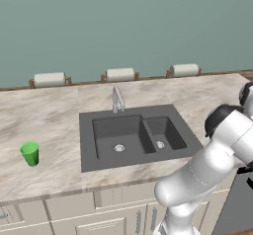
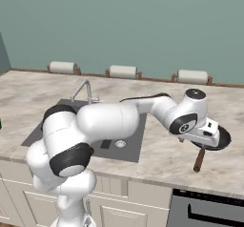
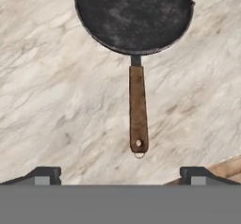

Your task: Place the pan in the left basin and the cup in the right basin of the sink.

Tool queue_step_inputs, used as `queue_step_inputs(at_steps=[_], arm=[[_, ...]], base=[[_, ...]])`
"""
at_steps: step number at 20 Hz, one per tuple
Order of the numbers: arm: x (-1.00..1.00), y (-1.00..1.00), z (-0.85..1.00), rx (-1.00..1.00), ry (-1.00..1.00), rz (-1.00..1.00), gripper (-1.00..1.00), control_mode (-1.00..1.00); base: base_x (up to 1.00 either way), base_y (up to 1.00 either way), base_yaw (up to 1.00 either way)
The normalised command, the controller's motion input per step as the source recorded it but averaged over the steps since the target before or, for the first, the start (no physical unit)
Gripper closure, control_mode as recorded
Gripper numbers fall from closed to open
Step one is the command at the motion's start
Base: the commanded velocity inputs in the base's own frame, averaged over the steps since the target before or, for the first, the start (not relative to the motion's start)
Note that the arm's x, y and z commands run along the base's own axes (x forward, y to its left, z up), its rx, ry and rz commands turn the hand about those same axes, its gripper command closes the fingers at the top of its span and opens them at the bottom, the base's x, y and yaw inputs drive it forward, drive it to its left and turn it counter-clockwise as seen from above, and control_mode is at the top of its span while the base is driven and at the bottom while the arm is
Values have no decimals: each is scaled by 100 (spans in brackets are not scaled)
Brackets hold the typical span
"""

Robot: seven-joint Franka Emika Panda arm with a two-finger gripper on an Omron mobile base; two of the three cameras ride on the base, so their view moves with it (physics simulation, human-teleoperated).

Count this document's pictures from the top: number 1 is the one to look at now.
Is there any cream cupboard door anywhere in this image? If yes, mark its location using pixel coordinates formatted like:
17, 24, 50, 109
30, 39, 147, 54
49, 204, 148, 235
144, 197, 210, 235

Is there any dark grey dishwasher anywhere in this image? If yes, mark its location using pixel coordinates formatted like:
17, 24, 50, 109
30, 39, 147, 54
211, 169, 253, 235

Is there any silver tap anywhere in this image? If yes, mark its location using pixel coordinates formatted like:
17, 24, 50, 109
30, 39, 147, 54
112, 86, 127, 115

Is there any cream drawer front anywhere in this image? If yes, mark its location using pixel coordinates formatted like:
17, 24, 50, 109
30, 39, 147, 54
43, 191, 97, 221
0, 202, 25, 227

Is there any grey cupboard handle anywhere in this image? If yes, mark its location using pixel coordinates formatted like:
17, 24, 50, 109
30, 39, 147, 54
134, 210, 143, 235
150, 207, 158, 232

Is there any white cushioned chair back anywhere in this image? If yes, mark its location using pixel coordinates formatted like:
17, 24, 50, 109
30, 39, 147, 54
165, 63, 203, 79
28, 71, 73, 89
100, 67, 140, 84

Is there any dark grey double sink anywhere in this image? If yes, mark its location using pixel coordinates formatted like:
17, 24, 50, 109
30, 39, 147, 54
78, 104, 205, 174

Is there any green cup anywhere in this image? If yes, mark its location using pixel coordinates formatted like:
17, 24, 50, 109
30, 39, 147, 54
19, 141, 41, 168

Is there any cream false drawer panel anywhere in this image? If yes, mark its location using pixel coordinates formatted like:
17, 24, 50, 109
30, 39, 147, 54
93, 181, 158, 209

